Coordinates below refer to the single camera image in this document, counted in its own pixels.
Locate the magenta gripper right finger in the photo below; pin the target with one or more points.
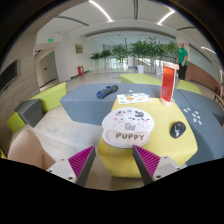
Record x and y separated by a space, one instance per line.
153 167

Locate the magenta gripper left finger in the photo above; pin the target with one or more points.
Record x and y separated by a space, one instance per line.
76 168

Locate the white puppy mouse pad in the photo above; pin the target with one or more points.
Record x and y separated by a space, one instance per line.
127 126

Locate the black computer mouse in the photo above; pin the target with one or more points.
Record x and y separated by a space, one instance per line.
177 129

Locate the yellow-green table block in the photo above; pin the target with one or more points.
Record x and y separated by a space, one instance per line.
162 130

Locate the person's bare knee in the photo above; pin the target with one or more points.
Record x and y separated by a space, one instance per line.
26 148

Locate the large grey sofa block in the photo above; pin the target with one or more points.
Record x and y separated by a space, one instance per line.
82 104

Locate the small scattered sticker cards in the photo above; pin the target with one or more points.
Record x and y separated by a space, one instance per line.
193 115

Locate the illustrated paper sheet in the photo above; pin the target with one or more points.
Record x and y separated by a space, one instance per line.
133 98

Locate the green bench left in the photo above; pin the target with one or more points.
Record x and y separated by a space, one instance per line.
49 98

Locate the dark grey cube stool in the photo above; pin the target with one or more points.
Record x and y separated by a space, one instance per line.
30 111

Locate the rolled dark blue cloth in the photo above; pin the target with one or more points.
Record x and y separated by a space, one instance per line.
105 92

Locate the grey right sofa block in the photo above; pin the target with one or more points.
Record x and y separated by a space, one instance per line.
210 135

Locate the green sofa block rear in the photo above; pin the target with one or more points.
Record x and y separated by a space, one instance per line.
145 79

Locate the red fire extinguisher box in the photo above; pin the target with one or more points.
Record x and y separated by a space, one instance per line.
80 70

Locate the person in green shirt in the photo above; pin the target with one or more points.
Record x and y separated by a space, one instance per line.
182 61

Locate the potted green tree plant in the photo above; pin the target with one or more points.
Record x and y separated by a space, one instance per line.
141 50

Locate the wall mounted black tv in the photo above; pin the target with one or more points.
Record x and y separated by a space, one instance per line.
8 75

